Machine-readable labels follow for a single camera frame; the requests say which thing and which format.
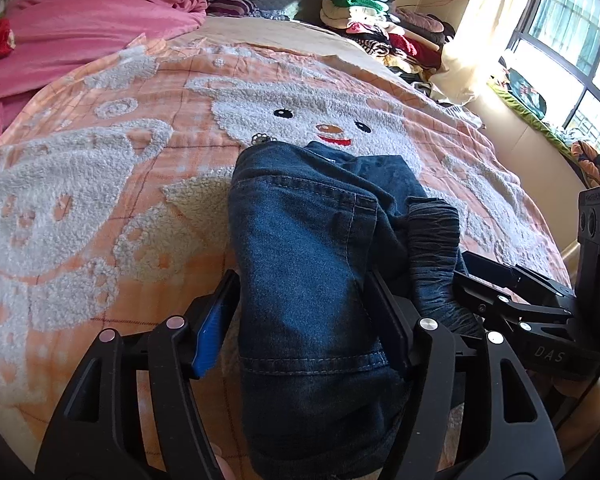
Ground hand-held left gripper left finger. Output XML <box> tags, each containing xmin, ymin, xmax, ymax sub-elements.
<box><xmin>35</xmin><ymin>270</ymin><xmax>242</xmax><ymax>480</ymax></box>

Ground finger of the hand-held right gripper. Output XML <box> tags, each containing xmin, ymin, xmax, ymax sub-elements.
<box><xmin>461</xmin><ymin>251</ymin><xmax>579</xmax><ymax>313</ymax></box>
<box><xmin>452</xmin><ymin>272</ymin><xmax>581</xmax><ymax>348</ymax></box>

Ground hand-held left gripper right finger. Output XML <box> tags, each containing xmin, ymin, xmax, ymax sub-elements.
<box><xmin>367</xmin><ymin>268</ymin><xmax>567</xmax><ymax>480</ymax></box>

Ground blue denim pants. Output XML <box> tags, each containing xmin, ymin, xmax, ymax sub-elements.
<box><xmin>228</xmin><ymin>141</ymin><xmax>485</xmax><ymax>476</ymax></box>

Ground orange patterned cloth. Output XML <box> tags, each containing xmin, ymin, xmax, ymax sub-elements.
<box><xmin>570</xmin><ymin>139</ymin><xmax>600</xmax><ymax>187</ymax></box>

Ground orange blanket with white bears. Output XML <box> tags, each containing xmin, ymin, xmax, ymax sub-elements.
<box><xmin>0</xmin><ymin>35</ymin><xmax>567</xmax><ymax>480</ymax></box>

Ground green-trimmed cloth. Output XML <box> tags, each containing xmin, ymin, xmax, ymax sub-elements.
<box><xmin>487</xmin><ymin>66</ymin><xmax>581</xmax><ymax>162</ymax></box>

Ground window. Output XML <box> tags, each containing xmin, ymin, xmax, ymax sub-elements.
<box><xmin>500</xmin><ymin>0</ymin><xmax>600</xmax><ymax>161</ymax></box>

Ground cream curtain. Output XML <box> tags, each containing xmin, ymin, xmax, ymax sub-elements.
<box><xmin>432</xmin><ymin>0</ymin><xmax>542</xmax><ymax>111</ymax></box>

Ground pile of folded clothes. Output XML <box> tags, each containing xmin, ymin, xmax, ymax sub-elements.
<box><xmin>320</xmin><ymin>0</ymin><xmax>457</xmax><ymax>86</ymax></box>

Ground purple striped cloth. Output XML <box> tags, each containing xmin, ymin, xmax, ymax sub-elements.
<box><xmin>202</xmin><ymin>0</ymin><xmax>261</xmax><ymax>21</ymax></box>

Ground pink quilt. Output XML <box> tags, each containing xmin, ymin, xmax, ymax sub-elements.
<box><xmin>0</xmin><ymin>0</ymin><xmax>210</xmax><ymax>153</ymax></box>

